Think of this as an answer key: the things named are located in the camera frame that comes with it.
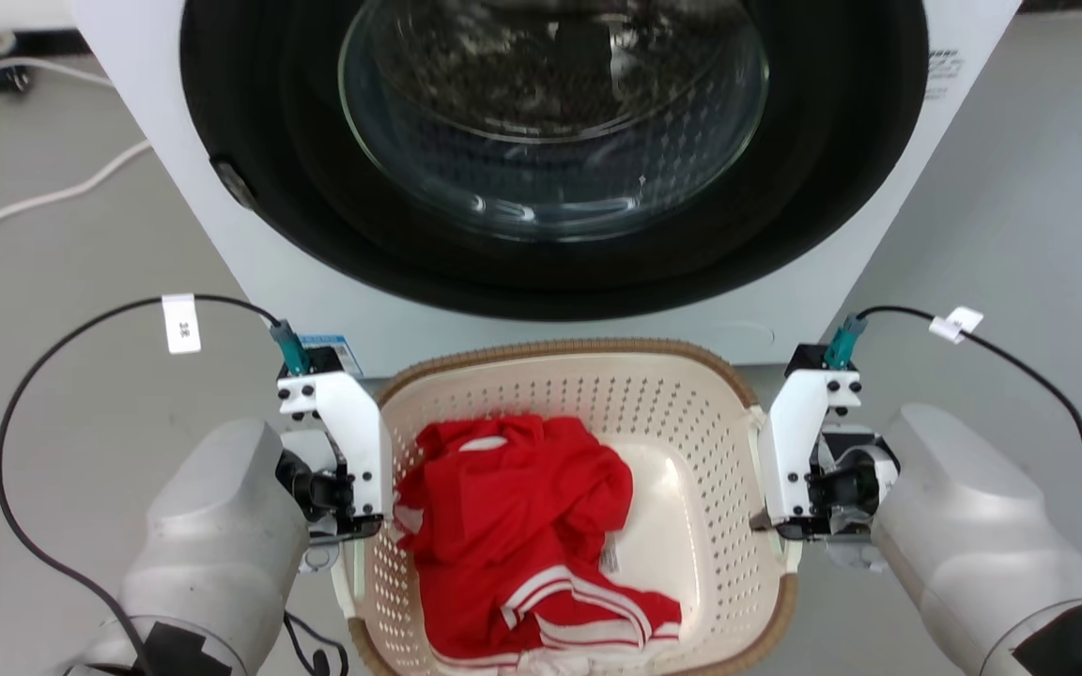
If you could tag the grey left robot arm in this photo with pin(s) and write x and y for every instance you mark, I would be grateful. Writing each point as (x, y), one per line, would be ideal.
(212, 545)

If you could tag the black round washer door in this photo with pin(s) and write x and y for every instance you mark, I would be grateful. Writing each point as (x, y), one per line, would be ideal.
(785, 188)

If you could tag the cream perforated laundry basket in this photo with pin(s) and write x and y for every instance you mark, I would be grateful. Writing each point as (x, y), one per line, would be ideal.
(691, 441)

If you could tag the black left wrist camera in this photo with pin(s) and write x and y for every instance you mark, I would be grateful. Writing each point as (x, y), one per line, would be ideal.
(323, 360)

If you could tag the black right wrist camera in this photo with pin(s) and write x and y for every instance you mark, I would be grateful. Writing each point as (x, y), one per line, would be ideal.
(811, 358)

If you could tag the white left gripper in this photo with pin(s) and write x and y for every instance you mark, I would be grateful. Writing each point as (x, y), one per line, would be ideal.
(358, 441)

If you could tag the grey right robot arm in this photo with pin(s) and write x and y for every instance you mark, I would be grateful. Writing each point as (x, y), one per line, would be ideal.
(964, 526)

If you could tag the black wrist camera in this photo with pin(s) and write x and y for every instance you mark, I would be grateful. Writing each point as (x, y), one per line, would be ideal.
(811, 358)
(323, 360)

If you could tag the red garment with white stripes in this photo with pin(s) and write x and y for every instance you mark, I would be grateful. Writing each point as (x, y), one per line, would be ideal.
(513, 507)

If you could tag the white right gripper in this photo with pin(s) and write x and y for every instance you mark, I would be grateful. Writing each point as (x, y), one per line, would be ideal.
(790, 451)

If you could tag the small black plug adapter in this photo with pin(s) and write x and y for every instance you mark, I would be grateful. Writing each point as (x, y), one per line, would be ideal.
(10, 79)

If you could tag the white front-load washing machine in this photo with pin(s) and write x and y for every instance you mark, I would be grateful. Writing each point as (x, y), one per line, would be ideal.
(888, 235)

